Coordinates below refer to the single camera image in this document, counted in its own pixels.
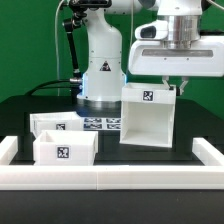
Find white marker sheet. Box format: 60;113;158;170
83;117;121;131

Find white right fence rail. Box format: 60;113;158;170
192;138;224;167

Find white left fence rail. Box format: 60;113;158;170
0;136;18;165

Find grey thin cable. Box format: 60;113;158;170
54;0;65;98

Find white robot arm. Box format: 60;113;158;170
64;0;224;102

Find white front fence rail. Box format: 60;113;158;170
0;165;224;190

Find white fence rail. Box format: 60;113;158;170
192;138;224;167
0;165;224;190
0;136;18;165

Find white drawer cabinet frame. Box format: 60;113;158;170
120;83;176;148

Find white front drawer box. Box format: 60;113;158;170
33;130;98;166

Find black cable hose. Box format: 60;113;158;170
23;18;84;98

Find white drawer box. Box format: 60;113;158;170
33;130;98;166
30;112;83;137

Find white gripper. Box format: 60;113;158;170
128;20;224;96

